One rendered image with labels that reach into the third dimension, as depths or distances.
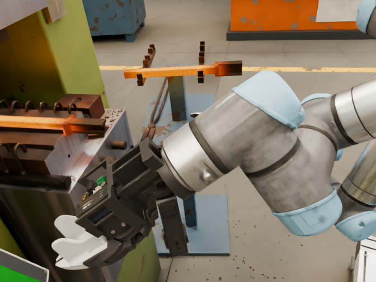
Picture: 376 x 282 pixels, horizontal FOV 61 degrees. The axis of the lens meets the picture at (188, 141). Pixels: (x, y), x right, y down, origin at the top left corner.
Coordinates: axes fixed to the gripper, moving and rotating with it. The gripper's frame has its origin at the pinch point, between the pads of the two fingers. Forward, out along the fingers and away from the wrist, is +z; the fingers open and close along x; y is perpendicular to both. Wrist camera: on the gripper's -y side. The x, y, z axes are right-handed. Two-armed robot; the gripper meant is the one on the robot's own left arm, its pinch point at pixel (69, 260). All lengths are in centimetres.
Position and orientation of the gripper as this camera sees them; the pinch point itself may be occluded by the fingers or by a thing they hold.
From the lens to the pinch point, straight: 48.5
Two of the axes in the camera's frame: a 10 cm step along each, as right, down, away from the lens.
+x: 2.4, 5.6, -7.9
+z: -8.0, 5.8, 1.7
